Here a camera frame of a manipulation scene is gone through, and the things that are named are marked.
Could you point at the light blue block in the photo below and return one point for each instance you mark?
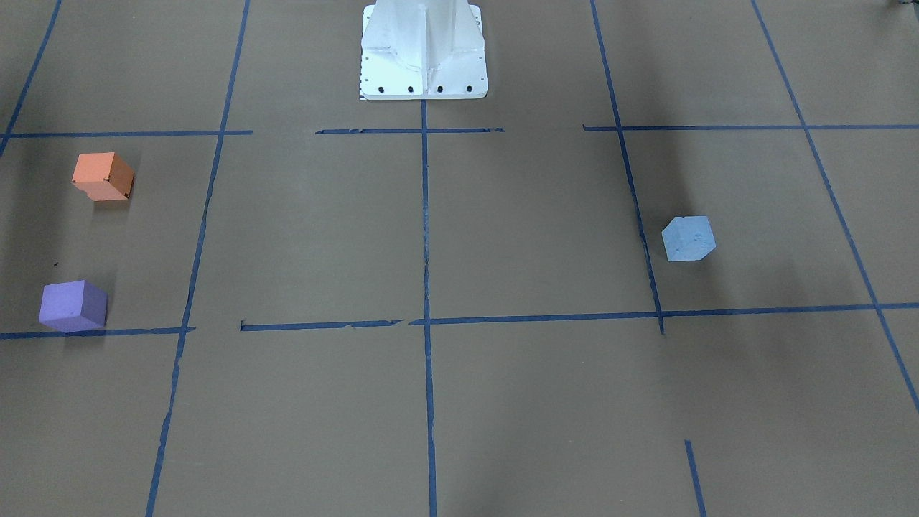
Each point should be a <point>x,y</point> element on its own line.
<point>688,238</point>

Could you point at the orange block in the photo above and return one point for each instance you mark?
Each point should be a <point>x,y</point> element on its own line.
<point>103,177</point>

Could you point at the purple block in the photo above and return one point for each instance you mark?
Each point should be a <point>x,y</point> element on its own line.
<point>74,306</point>

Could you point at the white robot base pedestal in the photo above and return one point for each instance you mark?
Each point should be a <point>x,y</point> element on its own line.
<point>422,50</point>

